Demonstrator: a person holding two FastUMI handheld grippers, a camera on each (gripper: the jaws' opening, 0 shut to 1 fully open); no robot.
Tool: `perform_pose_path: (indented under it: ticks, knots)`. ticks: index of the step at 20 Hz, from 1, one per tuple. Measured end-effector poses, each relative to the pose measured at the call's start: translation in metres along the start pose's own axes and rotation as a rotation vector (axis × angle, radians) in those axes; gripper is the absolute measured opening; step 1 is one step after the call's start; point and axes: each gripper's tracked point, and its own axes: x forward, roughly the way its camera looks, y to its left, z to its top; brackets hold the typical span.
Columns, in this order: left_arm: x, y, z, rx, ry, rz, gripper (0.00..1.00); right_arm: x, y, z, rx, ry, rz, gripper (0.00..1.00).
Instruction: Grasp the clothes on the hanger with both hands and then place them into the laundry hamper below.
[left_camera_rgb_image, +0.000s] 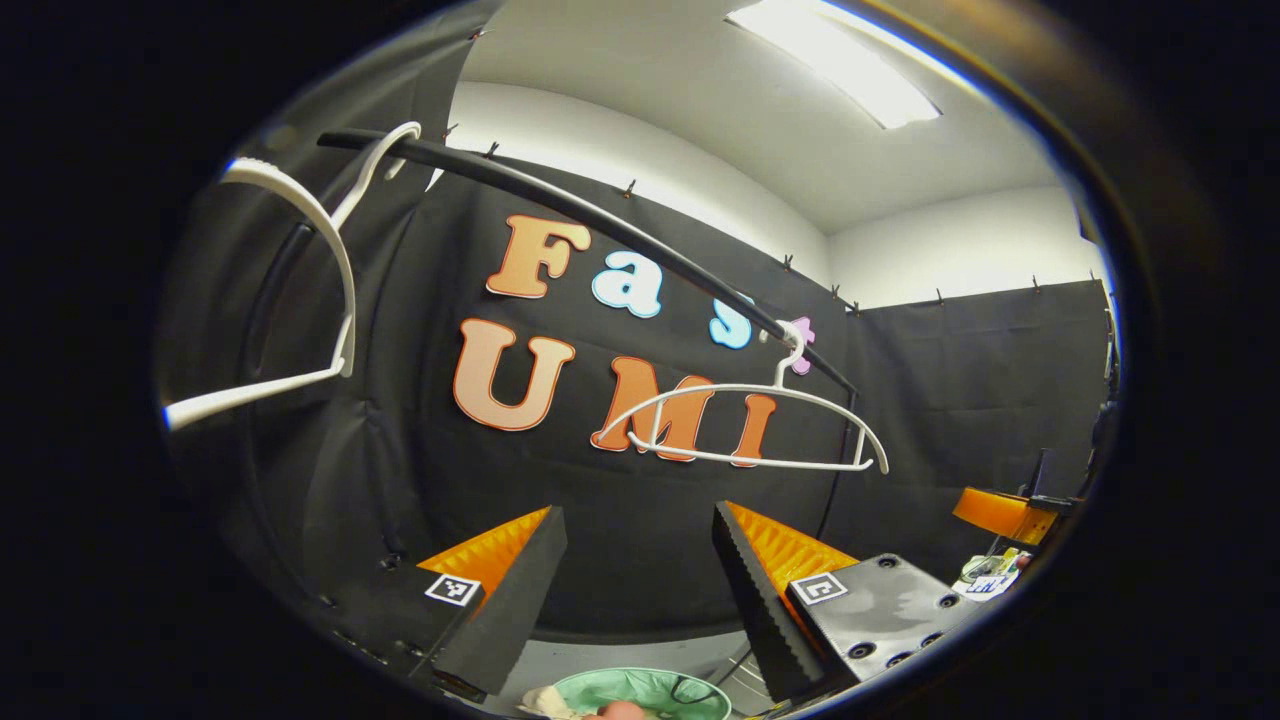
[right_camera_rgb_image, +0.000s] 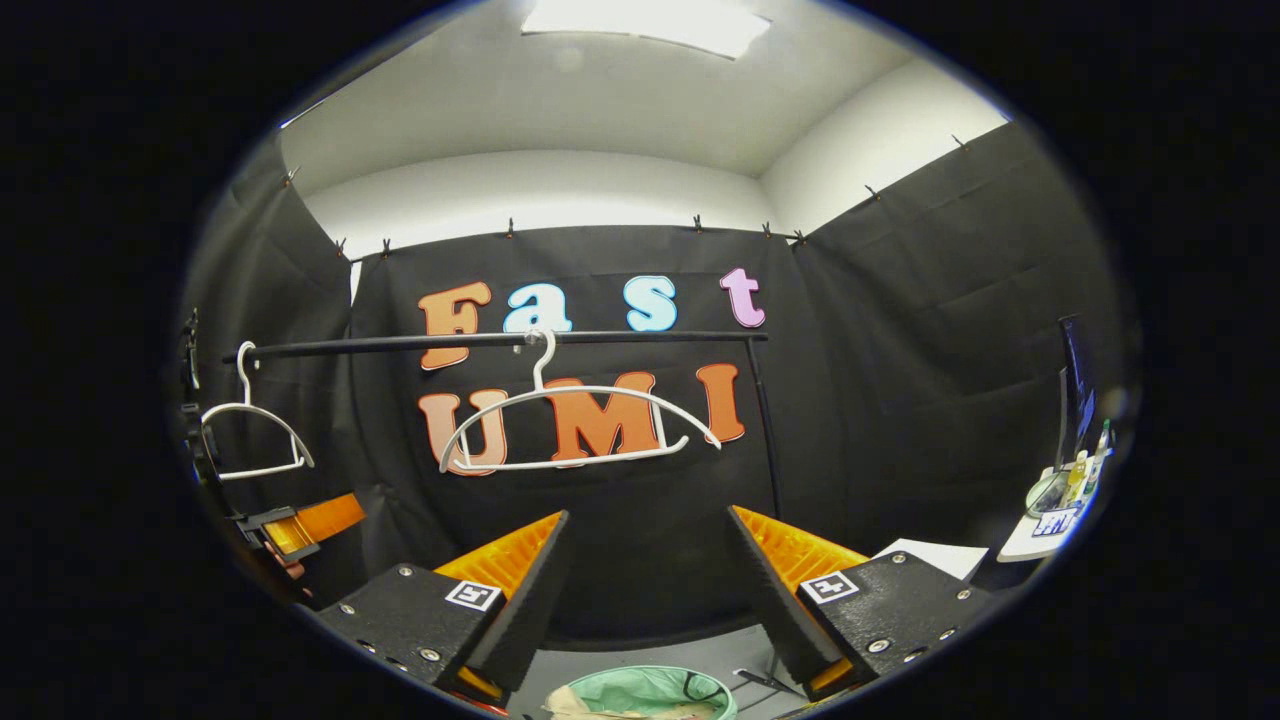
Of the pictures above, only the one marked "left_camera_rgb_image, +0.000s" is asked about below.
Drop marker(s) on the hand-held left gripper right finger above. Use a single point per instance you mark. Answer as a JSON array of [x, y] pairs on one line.
[[760, 620]]

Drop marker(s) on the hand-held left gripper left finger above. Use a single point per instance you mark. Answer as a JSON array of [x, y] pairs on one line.
[[505, 620]]

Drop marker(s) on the ceiling light panel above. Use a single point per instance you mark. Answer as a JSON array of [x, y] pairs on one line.
[[840, 60]]

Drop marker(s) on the green laundry hamper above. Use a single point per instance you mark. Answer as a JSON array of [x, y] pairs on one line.
[[630, 690]]

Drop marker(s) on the row of black clips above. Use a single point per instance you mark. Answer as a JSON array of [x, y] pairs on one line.
[[629, 188]]

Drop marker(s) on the black clothes rack rail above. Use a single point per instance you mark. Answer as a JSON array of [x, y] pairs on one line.
[[560, 198]]

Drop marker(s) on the white plastic hanger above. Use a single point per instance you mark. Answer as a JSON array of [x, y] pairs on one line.
[[300, 200], [740, 387]]

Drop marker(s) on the black backdrop cloth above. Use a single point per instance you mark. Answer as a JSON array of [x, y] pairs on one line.
[[400, 450]]

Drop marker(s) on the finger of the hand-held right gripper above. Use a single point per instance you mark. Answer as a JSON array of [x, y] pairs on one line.
[[995, 512]]

